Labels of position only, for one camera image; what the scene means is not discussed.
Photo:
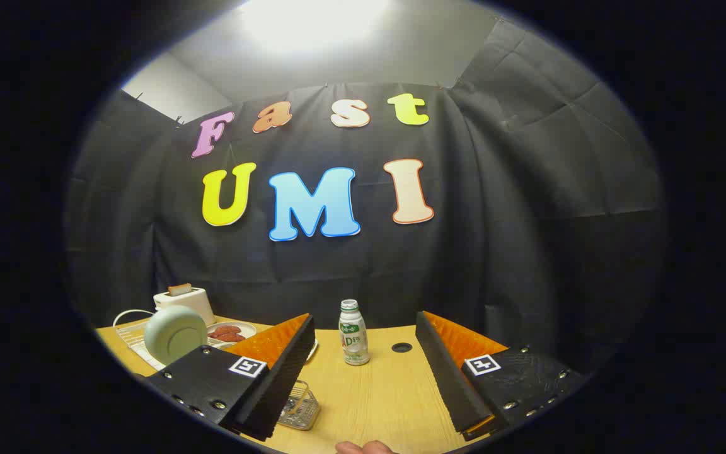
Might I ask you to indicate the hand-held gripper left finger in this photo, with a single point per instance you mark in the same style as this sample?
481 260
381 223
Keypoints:
287 372

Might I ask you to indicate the white toaster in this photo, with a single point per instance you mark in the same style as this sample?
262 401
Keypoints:
196 299

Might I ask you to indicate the black backdrop cloth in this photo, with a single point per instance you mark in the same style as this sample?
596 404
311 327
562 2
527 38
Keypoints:
495 252

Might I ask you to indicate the beige round plate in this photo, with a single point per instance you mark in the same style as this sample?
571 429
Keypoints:
246 328

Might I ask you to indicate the brown bread slice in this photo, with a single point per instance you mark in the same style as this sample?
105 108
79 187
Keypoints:
179 290

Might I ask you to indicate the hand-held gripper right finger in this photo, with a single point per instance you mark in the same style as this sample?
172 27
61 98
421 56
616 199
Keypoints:
451 378

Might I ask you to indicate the white drink bottle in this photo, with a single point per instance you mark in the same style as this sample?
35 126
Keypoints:
353 340

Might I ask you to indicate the pale green plate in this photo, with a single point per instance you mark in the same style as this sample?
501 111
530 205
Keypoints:
174 334

